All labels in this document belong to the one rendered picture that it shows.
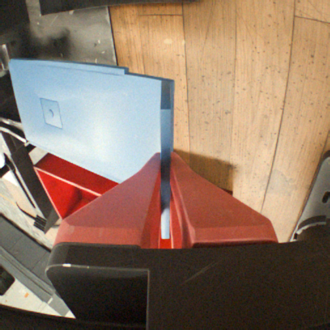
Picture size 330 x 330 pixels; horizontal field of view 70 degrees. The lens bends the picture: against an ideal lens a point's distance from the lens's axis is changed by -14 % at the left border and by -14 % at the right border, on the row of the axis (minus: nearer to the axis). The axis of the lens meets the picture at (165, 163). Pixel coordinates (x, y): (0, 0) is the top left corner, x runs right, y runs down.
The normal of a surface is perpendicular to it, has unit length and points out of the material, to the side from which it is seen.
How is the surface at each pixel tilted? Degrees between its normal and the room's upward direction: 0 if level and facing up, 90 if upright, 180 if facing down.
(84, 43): 0
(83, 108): 6
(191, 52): 0
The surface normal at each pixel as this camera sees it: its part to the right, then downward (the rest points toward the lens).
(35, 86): -0.50, 0.52
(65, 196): 0.88, 0.25
